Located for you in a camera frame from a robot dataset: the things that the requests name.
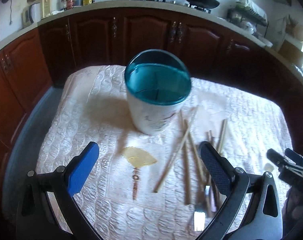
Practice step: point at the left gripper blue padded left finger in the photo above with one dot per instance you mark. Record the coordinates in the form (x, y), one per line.
(79, 168)

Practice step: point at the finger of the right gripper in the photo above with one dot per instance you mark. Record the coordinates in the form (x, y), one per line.
(297, 158)
(276, 158)

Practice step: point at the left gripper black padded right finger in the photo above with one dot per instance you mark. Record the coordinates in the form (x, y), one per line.
(219, 168)

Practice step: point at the brown wooden chopstick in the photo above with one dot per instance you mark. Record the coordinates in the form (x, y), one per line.
(203, 181)

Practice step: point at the light bamboo chopstick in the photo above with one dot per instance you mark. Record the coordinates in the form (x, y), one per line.
(178, 149)

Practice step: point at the pale bamboo chopstick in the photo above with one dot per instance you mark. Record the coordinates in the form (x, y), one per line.
(222, 136)

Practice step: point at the steel fork pink handle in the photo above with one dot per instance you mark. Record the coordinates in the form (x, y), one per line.
(205, 208)

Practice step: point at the wooden kitchen cabinets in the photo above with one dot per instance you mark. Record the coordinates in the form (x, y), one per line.
(211, 49)

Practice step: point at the cream quilted table cloth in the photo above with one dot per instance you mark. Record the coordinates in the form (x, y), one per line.
(118, 198)

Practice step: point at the white floral utensil holder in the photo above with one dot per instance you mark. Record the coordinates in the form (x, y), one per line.
(157, 84)

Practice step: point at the dish drying rack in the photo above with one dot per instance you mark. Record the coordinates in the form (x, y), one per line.
(247, 15)

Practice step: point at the gas stove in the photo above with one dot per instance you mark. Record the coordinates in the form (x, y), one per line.
(186, 5)

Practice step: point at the white electric kettle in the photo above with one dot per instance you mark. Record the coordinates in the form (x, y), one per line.
(31, 14)

